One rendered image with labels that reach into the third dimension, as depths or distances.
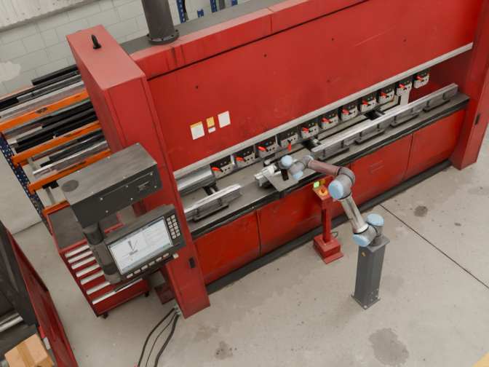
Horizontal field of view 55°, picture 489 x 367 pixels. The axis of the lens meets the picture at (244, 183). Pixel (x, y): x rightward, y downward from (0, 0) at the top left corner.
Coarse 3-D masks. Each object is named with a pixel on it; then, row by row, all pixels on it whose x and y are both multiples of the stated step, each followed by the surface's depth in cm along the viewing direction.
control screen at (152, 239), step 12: (144, 228) 272; (156, 228) 278; (120, 240) 266; (132, 240) 272; (144, 240) 277; (156, 240) 283; (168, 240) 289; (120, 252) 271; (132, 252) 277; (144, 252) 282; (156, 252) 289; (120, 264) 276; (132, 264) 282
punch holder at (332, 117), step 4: (336, 108) 379; (328, 112) 376; (332, 112) 379; (336, 112) 381; (320, 116) 379; (324, 116) 376; (328, 116) 379; (332, 116) 381; (336, 116) 384; (320, 120) 382; (332, 120) 384; (336, 120) 386; (320, 124) 385; (324, 124) 381; (328, 124) 384; (332, 124) 386; (324, 128) 384
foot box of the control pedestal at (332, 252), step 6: (318, 240) 436; (336, 240) 434; (312, 246) 446; (318, 246) 435; (324, 246) 430; (330, 246) 430; (336, 246) 429; (318, 252) 440; (324, 252) 427; (330, 252) 431; (336, 252) 436; (324, 258) 432; (330, 258) 434; (336, 258) 433
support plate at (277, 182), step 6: (264, 174) 380; (270, 174) 379; (288, 174) 377; (270, 180) 374; (276, 180) 373; (282, 180) 372; (288, 180) 372; (294, 180) 371; (276, 186) 368; (282, 186) 367; (288, 186) 366
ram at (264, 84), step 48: (384, 0) 339; (432, 0) 363; (480, 0) 392; (240, 48) 301; (288, 48) 320; (336, 48) 342; (384, 48) 367; (432, 48) 396; (192, 96) 304; (240, 96) 323; (288, 96) 345; (336, 96) 371; (192, 144) 326
